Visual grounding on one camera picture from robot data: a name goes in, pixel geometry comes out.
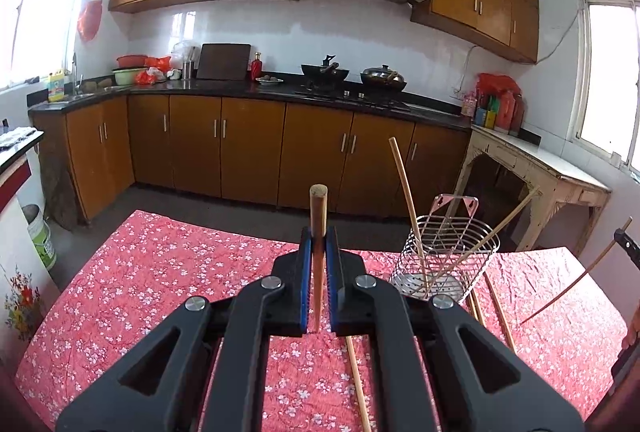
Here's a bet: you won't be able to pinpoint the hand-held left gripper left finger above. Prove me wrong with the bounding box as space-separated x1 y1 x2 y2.
55 226 314 432

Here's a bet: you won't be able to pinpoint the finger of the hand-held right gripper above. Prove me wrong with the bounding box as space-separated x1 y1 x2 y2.
613 229 640 269

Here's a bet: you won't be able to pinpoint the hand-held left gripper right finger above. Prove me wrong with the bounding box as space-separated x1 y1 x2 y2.
325 226 586 432

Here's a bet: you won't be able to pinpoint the wire chopstick holder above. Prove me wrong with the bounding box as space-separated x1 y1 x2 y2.
388 194 501 303

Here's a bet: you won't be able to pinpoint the person's right hand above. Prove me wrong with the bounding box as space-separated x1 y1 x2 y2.
621 308 640 354

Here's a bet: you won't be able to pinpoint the worn white table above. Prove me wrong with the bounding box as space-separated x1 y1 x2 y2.
454 124 612 254

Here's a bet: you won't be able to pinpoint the red floral tablecloth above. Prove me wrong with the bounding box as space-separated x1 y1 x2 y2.
15 209 627 432

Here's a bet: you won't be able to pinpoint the wooden base cabinets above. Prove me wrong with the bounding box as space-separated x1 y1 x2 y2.
30 94 474 224

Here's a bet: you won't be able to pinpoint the window beside white table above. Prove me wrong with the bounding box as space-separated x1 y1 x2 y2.
574 0 640 171

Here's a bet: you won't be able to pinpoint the dark red bottle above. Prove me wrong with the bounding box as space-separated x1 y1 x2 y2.
509 94 526 137

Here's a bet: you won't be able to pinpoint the large red bottle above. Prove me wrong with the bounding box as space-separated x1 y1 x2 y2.
497 89 516 133

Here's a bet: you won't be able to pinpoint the gas stove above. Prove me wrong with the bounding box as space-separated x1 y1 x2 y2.
294 84 412 111

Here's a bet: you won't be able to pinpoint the large red plastic bag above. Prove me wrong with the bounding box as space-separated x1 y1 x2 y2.
474 72 521 99

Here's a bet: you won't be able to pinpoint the black kitchen countertop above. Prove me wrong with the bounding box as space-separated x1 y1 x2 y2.
27 78 474 131

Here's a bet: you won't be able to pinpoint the pot with lid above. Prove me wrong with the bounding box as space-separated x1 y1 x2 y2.
360 64 409 93

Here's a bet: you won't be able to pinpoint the black wok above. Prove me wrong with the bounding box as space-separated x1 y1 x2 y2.
300 54 351 86

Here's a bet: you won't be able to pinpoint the dark cutting board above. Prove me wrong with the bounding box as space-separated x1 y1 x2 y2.
195 43 252 81

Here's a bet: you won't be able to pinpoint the white bucket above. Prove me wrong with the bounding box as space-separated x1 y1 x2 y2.
19 204 57 271

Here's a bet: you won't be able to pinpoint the small red plastic bag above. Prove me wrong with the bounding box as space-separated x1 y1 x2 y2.
135 56 172 86

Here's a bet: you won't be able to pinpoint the green basin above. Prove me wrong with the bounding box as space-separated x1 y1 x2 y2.
111 68 146 87

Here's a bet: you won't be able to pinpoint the white floral appliance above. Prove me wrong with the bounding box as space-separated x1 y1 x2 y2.
0 126 62 365

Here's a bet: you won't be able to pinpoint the sink faucet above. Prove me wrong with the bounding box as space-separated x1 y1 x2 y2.
69 52 82 96

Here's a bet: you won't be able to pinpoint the yellow detergent bottle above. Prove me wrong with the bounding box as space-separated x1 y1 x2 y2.
47 69 69 103

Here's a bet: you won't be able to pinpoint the window beside sink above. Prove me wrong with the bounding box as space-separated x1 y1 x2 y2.
0 0 101 91

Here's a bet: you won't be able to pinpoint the white wall cable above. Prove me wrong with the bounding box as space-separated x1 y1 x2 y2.
459 1 587 93

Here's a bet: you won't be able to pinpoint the red paper wall decoration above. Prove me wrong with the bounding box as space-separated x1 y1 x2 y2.
77 0 104 43

